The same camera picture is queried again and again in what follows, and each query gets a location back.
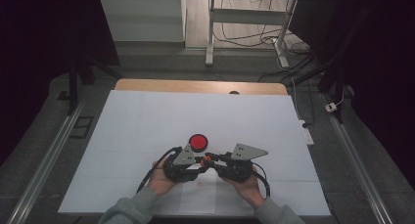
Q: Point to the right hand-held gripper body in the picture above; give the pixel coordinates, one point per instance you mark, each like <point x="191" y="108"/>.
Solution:
<point x="239" y="167"/>

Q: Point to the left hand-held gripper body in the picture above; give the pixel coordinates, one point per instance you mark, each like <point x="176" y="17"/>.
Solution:
<point x="179" y="168"/>

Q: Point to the small orange ball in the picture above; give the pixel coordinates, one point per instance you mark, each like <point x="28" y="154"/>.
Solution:
<point x="206" y="160"/>

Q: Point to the person's left hand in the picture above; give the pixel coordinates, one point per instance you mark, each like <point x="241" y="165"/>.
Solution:
<point x="161" y="183"/>

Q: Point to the person's right hand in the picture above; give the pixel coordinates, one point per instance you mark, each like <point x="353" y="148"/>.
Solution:
<point x="248" y="189"/>

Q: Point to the small white paper sheet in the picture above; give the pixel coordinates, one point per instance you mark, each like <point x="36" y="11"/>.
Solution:
<point x="198" y="194"/>

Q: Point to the large white table cover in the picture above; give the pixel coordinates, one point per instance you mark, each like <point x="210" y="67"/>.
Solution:
<point x="156" y="119"/>

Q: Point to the white power strip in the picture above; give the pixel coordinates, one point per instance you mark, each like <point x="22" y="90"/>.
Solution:
<point x="307" y="134"/>

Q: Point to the wooden table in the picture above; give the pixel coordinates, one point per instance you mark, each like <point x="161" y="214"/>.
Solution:
<point x="182" y="86"/>

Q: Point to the white plug adapter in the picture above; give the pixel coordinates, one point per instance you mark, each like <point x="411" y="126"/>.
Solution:
<point x="331" y="107"/>

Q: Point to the black metal stand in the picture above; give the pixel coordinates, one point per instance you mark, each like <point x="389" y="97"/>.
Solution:
<point x="336" y="87"/>
<point x="73" y="87"/>

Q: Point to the white cabinet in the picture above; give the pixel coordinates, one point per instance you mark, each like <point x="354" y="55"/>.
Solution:
<point x="143" y="18"/>

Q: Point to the dark curtain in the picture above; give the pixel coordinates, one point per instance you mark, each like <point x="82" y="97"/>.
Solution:
<point x="39" y="38"/>
<point x="385" y="70"/>

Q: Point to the aluminium floor rail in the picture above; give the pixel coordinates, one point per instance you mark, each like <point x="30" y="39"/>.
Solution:
<point x="357" y="158"/>
<point x="49" y="158"/>

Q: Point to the white desk frame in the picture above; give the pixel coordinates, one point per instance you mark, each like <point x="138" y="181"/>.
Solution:
<point x="248" y="17"/>

